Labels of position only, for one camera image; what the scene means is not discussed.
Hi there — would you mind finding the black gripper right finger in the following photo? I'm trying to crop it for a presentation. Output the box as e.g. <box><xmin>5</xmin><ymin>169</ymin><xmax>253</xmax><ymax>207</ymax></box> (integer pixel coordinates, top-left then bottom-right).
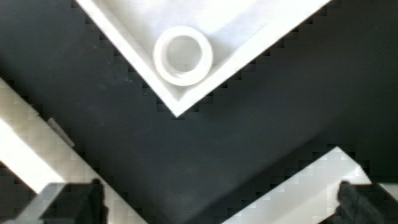
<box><xmin>330</xmin><ymin>181</ymin><xmax>398</xmax><ymax>224</ymax></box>

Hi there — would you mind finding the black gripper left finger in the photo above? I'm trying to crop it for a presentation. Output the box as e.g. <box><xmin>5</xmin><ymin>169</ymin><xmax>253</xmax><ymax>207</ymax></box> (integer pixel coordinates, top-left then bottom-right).
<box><xmin>38</xmin><ymin>179</ymin><xmax>108</xmax><ymax>224</ymax></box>

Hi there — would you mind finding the white square tabletop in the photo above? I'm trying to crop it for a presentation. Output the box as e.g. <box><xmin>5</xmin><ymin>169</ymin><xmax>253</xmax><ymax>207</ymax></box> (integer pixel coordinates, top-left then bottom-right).
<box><xmin>76</xmin><ymin>0</ymin><xmax>330</xmax><ymax>115</ymax></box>

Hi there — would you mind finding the white obstacle fence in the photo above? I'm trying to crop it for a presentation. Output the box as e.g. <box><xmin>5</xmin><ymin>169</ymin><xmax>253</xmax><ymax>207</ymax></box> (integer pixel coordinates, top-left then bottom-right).
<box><xmin>0</xmin><ymin>78</ymin><xmax>398</xmax><ymax>224</ymax></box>

